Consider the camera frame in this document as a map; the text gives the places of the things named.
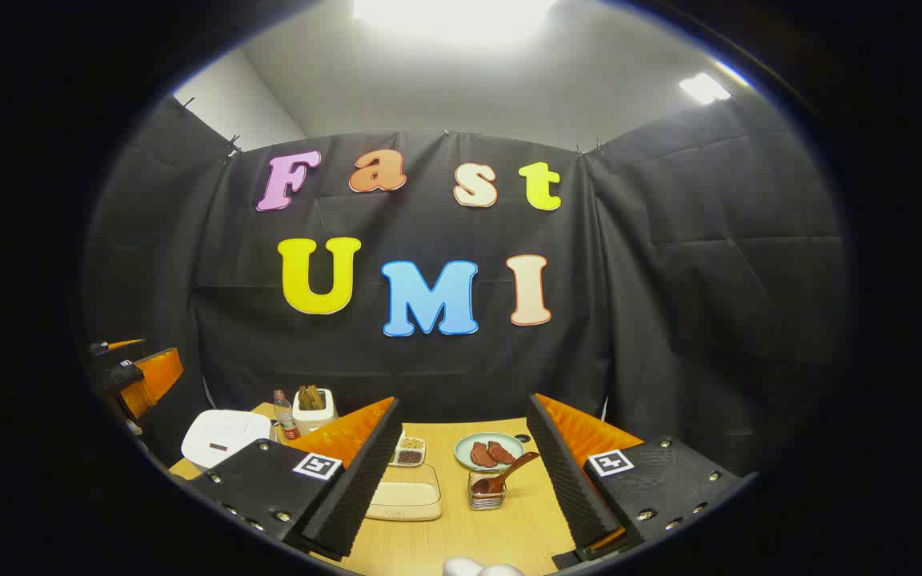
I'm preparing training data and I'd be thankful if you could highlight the pale green plate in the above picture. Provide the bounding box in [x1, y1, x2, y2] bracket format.
[454, 432, 526, 471]

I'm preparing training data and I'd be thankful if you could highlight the small ceiling light panel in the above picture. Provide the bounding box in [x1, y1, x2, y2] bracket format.
[679, 72, 732, 105]

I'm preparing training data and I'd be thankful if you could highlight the red label plastic bottle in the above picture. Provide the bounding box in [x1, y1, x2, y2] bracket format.
[273, 390, 300, 442]

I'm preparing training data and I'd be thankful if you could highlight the white divided grain dish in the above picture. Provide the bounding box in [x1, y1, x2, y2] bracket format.
[389, 434, 427, 468]

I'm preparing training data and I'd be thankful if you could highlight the large ceiling light panel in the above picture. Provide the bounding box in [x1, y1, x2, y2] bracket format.
[353, 0, 558, 41]

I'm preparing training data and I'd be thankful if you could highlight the white toaster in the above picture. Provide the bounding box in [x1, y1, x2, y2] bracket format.
[293, 388, 339, 437]

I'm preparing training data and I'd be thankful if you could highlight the black backdrop cloth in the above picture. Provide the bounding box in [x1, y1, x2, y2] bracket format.
[81, 92, 850, 481]

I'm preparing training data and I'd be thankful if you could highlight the clear container of rice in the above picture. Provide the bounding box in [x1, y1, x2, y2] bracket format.
[365, 462, 443, 522]

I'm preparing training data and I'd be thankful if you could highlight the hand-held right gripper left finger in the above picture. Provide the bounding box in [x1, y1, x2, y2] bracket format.
[189, 398, 402, 561]

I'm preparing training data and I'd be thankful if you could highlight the white rice cooker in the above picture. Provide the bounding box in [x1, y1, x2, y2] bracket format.
[181, 410, 274, 471]

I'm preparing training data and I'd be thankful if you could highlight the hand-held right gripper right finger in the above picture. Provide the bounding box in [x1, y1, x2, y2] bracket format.
[527, 392, 750, 570]

